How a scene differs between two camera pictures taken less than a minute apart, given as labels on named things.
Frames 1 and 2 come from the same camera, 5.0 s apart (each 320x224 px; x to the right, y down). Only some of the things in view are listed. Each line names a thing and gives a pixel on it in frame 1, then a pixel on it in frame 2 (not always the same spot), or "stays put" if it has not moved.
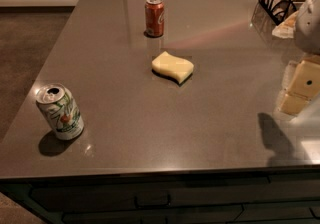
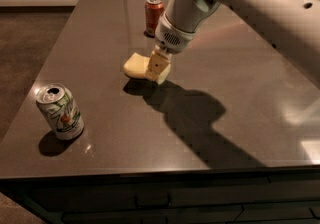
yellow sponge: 173,67 → 136,65
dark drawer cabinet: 224,197 stays put
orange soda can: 154,17 stays put
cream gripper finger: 303,86 → 159,65
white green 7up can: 58,103 stays put
